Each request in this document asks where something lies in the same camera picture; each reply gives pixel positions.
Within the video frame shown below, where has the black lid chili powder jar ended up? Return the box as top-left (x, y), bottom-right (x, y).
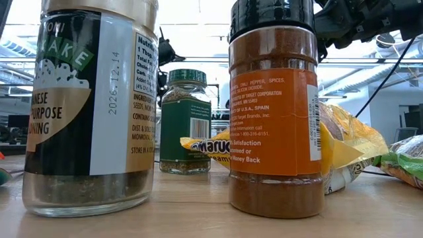
top-left (227, 0), bottom-right (326, 219)

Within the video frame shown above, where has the grey office chair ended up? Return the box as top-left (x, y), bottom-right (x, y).
top-left (393, 127), bottom-right (419, 143)

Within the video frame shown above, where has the green red noodle pack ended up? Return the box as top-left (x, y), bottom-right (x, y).
top-left (372, 134), bottom-right (423, 190)

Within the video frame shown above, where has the teal handled bronze spoon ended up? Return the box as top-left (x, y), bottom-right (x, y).
top-left (0, 167), bottom-right (24, 187)

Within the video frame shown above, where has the dark round ceiling fixture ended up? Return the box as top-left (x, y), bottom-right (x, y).
top-left (375, 31), bottom-right (397, 50)

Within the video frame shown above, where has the green lid herb jar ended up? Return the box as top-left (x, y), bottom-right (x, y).
top-left (159, 68), bottom-right (213, 176)

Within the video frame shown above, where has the yellow Maruchan ramen pack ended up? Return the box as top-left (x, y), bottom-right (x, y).
top-left (180, 102), bottom-right (390, 196)

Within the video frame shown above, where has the black hanging cable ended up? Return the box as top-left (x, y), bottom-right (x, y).
top-left (355, 36), bottom-right (419, 118)

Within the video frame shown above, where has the tan lid furikake jar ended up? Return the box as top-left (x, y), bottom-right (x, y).
top-left (21, 0), bottom-right (159, 218)

